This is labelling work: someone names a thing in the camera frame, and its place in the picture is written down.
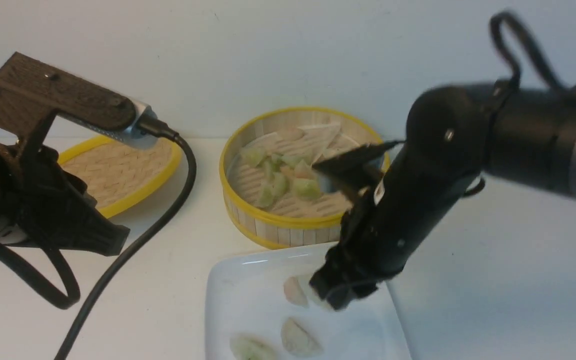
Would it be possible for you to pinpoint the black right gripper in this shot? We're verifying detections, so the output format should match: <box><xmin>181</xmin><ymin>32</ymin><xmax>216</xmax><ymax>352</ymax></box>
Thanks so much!
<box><xmin>309</xmin><ymin>85</ymin><xmax>489</xmax><ymax>312</ymax></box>

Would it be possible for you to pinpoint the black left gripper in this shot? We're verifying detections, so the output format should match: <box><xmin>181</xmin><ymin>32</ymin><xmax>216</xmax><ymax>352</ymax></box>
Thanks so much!
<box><xmin>0</xmin><ymin>131</ymin><xmax>130</xmax><ymax>256</ymax></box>

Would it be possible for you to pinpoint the pinkish dumpling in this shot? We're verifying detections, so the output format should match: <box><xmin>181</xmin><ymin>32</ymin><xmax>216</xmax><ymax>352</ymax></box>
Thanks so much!
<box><xmin>283</xmin><ymin>276</ymin><xmax>309</xmax><ymax>309</ymax></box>

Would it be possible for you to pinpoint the white dumpling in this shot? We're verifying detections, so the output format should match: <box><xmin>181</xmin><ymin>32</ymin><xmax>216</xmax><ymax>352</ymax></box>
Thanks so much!
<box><xmin>280</xmin><ymin>317</ymin><xmax>323</xmax><ymax>359</ymax></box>
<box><xmin>297</xmin><ymin>123</ymin><xmax>342</xmax><ymax>151</ymax></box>

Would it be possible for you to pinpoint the pale green dumpling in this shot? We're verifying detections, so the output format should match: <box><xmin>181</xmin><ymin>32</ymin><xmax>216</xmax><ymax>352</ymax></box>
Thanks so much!
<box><xmin>230</xmin><ymin>334</ymin><xmax>277</xmax><ymax>360</ymax></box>

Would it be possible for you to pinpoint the white dumpling plate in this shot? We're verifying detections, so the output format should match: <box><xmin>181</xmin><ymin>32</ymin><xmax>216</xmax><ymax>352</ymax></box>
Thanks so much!
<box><xmin>304</xmin><ymin>285</ymin><xmax>335</xmax><ymax>312</ymax></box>

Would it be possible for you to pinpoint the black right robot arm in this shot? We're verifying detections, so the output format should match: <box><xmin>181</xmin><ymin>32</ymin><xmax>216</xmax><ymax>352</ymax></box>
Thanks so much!
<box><xmin>310</xmin><ymin>81</ymin><xmax>576</xmax><ymax>311</ymax></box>

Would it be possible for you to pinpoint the white square plate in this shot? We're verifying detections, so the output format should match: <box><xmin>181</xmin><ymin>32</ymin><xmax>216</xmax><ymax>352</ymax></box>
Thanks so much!
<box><xmin>205</xmin><ymin>243</ymin><xmax>412</xmax><ymax>360</ymax></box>

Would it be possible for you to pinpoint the yellow bamboo steamer lid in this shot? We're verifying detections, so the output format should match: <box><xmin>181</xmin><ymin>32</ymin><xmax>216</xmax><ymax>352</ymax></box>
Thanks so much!
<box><xmin>58</xmin><ymin>136</ymin><xmax>183</xmax><ymax>219</ymax></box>

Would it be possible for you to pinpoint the white dumpling in steamer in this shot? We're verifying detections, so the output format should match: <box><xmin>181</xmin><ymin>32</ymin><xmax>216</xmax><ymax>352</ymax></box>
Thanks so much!
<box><xmin>297</xmin><ymin>123</ymin><xmax>342</xmax><ymax>151</ymax></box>

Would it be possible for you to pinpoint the green dumpling in steamer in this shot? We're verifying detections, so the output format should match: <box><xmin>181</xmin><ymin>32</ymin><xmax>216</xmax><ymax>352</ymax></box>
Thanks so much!
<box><xmin>291</xmin><ymin>178</ymin><xmax>323</xmax><ymax>202</ymax></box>

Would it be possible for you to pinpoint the yellow bamboo steamer basket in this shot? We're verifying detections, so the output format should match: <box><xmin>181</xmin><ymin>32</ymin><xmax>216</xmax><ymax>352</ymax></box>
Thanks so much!
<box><xmin>219</xmin><ymin>107</ymin><xmax>383</xmax><ymax>249</ymax></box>

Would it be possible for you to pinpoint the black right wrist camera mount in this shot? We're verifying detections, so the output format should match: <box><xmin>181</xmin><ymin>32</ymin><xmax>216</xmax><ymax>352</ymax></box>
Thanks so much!
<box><xmin>311</xmin><ymin>140</ymin><xmax>406</xmax><ymax>204</ymax></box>

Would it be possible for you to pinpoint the brown left wrist camera mount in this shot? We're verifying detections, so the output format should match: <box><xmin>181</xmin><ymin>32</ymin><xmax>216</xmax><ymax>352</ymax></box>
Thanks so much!
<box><xmin>0</xmin><ymin>52</ymin><xmax>157</xmax><ymax>162</ymax></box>

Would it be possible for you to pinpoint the black left camera cable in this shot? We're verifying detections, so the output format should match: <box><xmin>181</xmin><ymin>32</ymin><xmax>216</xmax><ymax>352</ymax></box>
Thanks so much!
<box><xmin>53</xmin><ymin>116</ymin><xmax>198</xmax><ymax>360</ymax></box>

